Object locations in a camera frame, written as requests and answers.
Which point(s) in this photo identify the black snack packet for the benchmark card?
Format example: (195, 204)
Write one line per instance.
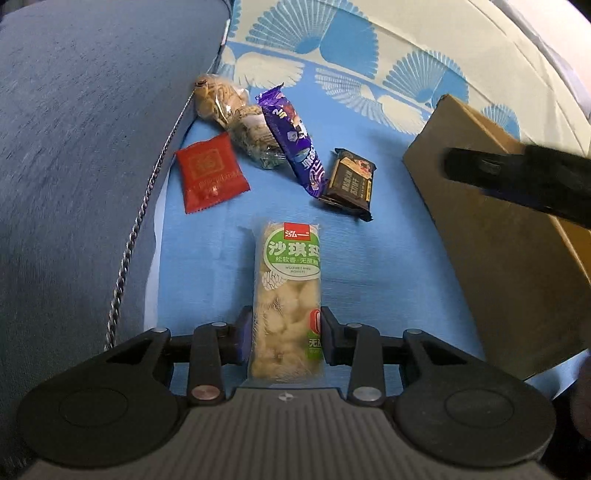
(348, 182)

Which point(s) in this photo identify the green and white snack packet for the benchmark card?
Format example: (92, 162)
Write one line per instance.
(286, 286)

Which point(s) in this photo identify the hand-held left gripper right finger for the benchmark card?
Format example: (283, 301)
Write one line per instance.
(327, 333)

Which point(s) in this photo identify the purple snack packet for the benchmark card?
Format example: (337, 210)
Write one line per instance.
(295, 143)

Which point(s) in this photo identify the red square snack packet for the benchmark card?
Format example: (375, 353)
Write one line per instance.
(210, 173)

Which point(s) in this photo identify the clear pale biscuit packet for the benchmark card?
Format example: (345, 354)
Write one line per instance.
(254, 136)

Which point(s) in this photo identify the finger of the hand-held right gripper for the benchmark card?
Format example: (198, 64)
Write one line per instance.
(480, 168)

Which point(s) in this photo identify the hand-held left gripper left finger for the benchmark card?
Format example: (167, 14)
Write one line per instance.
(244, 333)

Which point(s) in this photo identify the cardboard box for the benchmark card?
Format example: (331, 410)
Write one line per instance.
(498, 277)

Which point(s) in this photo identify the clear brown pastry packet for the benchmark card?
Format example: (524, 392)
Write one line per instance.
(217, 99)

